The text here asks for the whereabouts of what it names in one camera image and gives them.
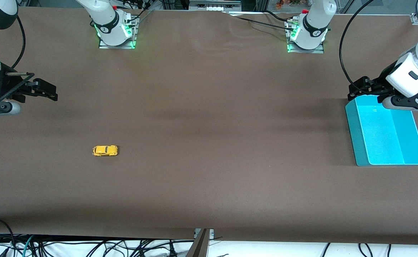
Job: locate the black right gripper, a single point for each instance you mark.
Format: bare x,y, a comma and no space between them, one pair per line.
6,85

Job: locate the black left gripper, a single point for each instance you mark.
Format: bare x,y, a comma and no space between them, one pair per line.
379,84

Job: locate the yellow beetle toy car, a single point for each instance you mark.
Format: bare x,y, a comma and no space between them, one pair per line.
105,150

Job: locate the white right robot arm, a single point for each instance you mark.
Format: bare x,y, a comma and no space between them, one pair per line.
112,28

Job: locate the cyan plastic bin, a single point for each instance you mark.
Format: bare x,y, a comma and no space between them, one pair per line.
383,139

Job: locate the orange background items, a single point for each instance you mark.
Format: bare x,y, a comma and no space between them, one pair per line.
287,3

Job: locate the brown table mat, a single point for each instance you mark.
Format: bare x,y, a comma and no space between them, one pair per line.
209,107

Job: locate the white background device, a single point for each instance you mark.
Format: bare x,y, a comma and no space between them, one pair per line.
214,5

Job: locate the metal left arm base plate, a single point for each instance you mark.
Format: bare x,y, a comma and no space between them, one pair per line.
294,50

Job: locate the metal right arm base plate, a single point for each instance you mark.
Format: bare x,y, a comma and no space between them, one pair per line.
103,45

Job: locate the metal corner bracket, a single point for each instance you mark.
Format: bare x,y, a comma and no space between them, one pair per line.
414,18

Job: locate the aluminium frame post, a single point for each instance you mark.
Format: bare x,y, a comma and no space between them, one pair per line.
261,5

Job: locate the metal table edge bracket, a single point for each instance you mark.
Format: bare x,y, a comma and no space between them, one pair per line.
200,246

